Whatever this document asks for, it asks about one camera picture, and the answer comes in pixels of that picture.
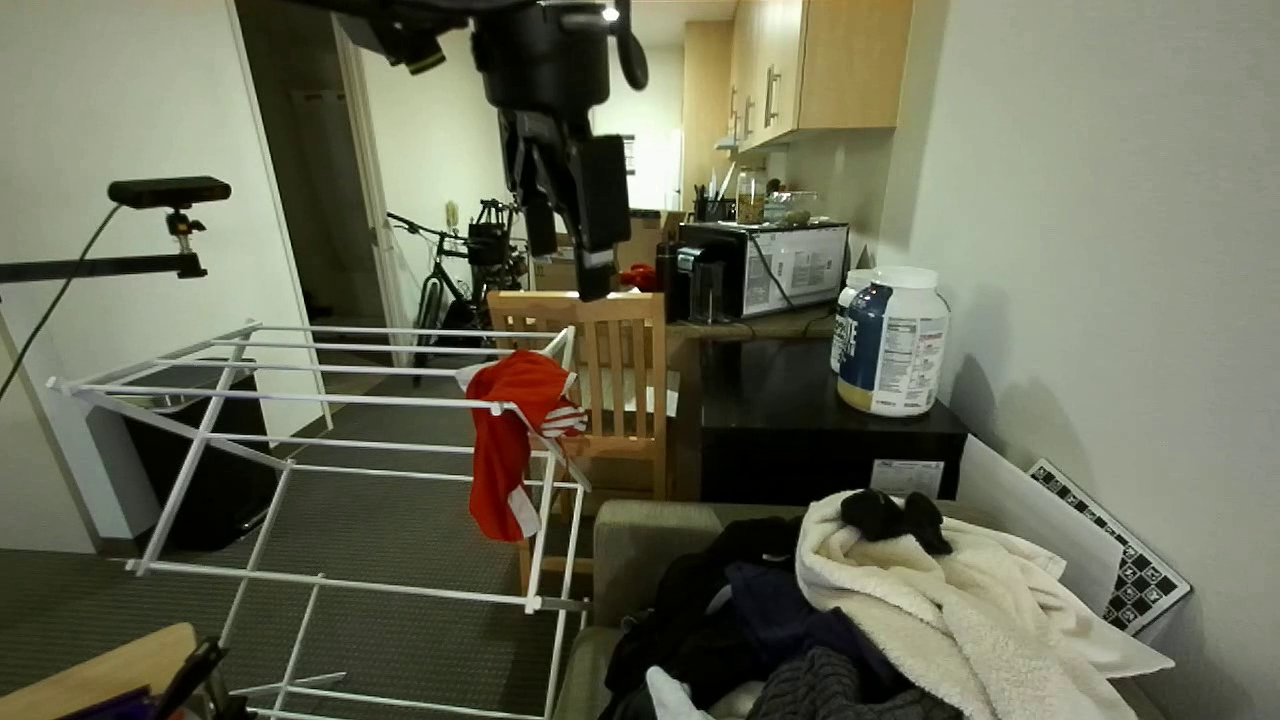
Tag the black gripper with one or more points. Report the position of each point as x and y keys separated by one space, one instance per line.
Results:
x=544 y=54

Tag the black sock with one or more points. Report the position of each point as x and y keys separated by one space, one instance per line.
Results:
x=880 y=515

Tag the orange cloth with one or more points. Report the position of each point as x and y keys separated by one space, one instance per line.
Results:
x=505 y=443

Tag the white drying rack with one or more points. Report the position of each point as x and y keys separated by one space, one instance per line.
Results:
x=203 y=443

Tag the small red object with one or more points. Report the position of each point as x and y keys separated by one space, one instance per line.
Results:
x=640 y=279

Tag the bicycle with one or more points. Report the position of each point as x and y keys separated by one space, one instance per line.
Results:
x=454 y=280

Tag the black coffee machine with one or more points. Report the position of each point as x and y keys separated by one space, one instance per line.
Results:
x=692 y=286

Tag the wooden slatted chair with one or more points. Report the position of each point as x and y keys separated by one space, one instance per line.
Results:
x=626 y=384

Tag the microwave oven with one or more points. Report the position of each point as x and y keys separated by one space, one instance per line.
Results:
x=792 y=264

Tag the black side table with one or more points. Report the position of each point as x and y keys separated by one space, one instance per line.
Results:
x=774 y=425

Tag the large blue-label protein tub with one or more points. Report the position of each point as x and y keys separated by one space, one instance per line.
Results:
x=894 y=344

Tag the black clothing pile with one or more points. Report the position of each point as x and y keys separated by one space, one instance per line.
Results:
x=706 y=612

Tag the black bin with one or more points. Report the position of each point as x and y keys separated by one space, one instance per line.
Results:
x=215 y=495

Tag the white garment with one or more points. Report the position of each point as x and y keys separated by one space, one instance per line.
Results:
x=678 y=699

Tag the dark grey knitted sweater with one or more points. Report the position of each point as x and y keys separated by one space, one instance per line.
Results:
x=824 y=686

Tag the white flat panel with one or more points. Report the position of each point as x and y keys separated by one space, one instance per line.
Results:
x=1026 y=523

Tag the cream fluffy towel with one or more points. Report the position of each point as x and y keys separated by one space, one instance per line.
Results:
x=987 y=612

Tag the light wooden board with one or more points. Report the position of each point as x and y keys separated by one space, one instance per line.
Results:
x=95 y=673

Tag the checkerboard calibration board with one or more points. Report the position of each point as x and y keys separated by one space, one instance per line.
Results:
x=1135 y=573

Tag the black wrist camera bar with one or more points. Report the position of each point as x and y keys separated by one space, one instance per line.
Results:
x=403 y=30

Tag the wooden wall cabinet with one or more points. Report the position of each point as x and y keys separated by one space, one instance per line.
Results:
x=824 y=65

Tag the black camera on stand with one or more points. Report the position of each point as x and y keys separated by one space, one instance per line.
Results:
x=167 y=188

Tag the black clamp mount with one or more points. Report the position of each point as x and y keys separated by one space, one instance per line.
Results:
x=187 y=682

